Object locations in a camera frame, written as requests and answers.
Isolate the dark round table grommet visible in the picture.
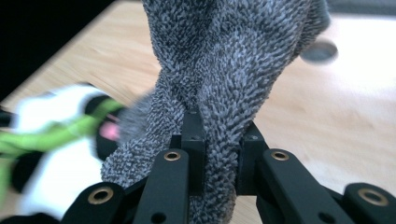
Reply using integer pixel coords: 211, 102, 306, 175
299, 40, 339, 65

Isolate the grey terry towel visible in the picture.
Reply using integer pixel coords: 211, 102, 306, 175
100, 0, 332, 224

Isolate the panda plush toy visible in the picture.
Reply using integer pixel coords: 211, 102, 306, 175
0, 82, 125, 220

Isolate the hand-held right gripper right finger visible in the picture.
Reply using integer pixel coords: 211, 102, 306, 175
236, 121, 270, 196

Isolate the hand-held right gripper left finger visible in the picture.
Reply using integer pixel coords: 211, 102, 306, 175
169, 109, 207, 197

